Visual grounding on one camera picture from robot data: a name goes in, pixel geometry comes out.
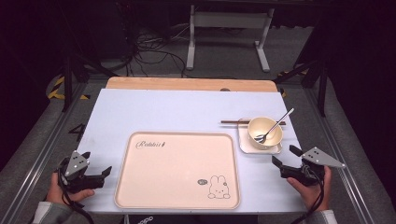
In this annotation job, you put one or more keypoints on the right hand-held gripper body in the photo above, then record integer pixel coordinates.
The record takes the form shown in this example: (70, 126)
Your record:
(317, 158)

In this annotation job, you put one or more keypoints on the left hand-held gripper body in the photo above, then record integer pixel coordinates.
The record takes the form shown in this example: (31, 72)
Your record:
(76, 165)

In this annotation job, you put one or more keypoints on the metal spoon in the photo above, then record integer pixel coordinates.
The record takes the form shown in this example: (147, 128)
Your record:
(274, 126)

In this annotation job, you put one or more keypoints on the small white square plate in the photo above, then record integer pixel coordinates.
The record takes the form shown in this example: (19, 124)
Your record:
(246, 144)

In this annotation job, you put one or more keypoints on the cream bowl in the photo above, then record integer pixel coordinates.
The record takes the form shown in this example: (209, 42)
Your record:
(258, 126)

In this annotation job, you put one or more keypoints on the brown wooden chopstick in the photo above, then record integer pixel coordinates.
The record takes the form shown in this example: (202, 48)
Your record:
(230, 121)

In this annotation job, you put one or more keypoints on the pink rabbit print tray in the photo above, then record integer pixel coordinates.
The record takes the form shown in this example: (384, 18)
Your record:
(174, 174)

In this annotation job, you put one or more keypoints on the person's left hand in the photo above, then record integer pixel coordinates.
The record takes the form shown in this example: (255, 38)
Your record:
(57, 196)

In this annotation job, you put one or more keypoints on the person's right hand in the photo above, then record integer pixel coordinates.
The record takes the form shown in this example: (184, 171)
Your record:
(316, 197)

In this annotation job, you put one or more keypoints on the yellow and black floor tape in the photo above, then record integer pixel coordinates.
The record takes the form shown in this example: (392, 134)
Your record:
(57, 91)
(283, 92)

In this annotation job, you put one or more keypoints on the black tripod stand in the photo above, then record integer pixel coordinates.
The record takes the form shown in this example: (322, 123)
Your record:
(67, 84)
(322, 90)

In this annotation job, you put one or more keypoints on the light blue table mat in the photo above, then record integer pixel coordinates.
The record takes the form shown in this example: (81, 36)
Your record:
(155, 109)

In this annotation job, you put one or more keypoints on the person's dark clothing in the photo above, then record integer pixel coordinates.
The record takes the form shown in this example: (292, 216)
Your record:
(193, 219)

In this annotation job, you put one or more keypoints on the wooden table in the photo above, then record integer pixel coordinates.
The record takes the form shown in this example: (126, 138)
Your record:
(186, 84)

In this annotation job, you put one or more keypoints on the white metal stand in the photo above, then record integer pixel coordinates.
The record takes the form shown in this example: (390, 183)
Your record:
(230, 20)

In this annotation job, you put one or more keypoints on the aluminium floor rail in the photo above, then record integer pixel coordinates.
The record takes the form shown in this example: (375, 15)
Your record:
(37, 161)
(336, 149)

